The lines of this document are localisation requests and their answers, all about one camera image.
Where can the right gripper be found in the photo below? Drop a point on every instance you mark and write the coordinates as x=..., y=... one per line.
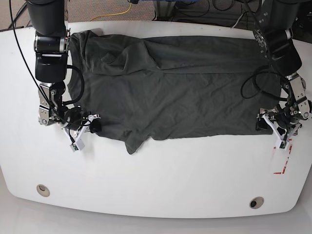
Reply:
x=72, y=120

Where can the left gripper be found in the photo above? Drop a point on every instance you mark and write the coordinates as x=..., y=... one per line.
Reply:
x=284, y=121

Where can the dark grey t-shirt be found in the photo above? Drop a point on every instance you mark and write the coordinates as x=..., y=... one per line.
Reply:
x=169, y=87

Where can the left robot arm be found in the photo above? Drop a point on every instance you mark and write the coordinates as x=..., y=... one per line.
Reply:
x=273, y=30

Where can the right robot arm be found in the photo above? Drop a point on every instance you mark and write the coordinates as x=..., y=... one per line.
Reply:
x=51, y=46

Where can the red tape rectangle marking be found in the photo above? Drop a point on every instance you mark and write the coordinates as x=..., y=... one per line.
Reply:
x=279, y=159

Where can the right table cable grommet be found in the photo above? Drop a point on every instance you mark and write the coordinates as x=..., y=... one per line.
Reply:
x=256, y=203

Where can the table cable grommet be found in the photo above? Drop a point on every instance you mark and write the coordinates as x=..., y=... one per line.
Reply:
x=43, y=190
x=256, y=203

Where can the left table cable grommet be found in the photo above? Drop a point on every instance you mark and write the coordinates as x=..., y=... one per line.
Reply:
x=43, y=190

